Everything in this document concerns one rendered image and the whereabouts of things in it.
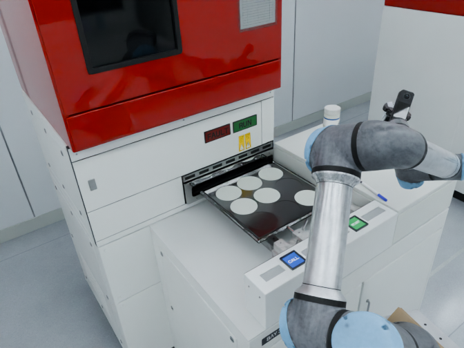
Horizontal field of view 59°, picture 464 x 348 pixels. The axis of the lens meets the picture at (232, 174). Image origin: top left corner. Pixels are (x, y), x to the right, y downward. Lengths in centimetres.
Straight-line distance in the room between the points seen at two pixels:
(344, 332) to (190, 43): 93
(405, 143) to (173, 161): 85
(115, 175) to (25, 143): 155
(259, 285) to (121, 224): 62
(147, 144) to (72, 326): 131
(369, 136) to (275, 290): 47
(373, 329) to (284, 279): 36
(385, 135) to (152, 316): 132
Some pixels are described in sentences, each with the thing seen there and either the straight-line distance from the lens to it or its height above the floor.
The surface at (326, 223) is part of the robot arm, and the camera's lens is 94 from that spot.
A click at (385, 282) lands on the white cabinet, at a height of 64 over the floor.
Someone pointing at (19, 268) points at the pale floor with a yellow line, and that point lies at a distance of 294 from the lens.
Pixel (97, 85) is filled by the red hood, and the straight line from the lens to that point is 124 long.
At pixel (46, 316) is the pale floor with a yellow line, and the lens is 256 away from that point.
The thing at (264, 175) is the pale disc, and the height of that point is 90.
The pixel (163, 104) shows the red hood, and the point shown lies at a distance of 134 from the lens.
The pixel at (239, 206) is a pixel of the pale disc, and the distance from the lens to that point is 149.
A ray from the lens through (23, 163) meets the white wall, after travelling 297.
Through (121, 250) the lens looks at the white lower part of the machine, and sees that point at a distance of 159.
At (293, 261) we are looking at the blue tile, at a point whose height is 96.
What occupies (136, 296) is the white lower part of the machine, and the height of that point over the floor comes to 51.
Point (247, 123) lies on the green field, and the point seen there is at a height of 110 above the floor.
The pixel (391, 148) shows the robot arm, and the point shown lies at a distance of 94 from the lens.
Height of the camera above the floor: 179
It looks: 32 degrees down
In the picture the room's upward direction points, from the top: 3 degrees counter-clockwise
